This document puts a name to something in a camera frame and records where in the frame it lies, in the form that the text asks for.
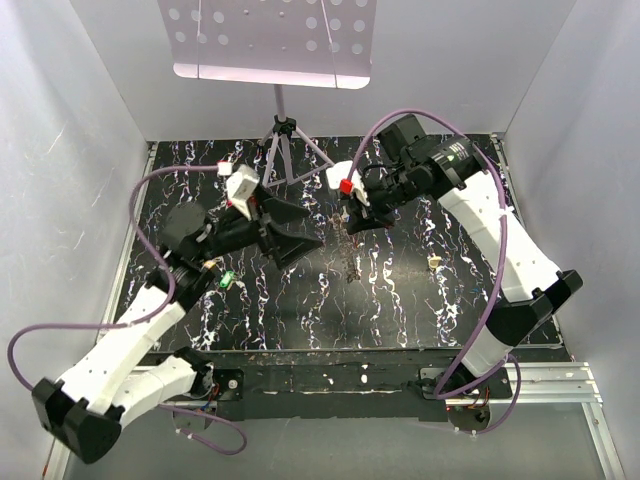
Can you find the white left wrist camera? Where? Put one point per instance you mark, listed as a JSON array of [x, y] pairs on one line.
[[241, 182]]

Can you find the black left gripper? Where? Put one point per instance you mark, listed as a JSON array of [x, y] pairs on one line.
[[286, 248]]

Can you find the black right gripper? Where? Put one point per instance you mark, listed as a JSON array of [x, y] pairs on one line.
[[361, 217]]

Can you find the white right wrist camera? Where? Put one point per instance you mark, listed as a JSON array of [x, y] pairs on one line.
[[341, 179]]

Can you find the lilac music stand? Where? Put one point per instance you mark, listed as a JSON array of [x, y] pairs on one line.
[[318, 44]]

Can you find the green key tag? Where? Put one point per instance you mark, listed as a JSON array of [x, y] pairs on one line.
[[227, 279]]

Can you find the cream key tag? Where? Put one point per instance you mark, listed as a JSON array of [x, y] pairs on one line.
[[434, 262]]

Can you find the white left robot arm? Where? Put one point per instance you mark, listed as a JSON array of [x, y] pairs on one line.
[[87, 408]]

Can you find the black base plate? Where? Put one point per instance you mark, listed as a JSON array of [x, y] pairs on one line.
[[327, 384]]

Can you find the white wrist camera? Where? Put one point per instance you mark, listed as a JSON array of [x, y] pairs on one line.
[[341, 179], [241, 182]]

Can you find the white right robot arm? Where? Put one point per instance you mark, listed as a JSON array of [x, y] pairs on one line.
[[411, 153]]

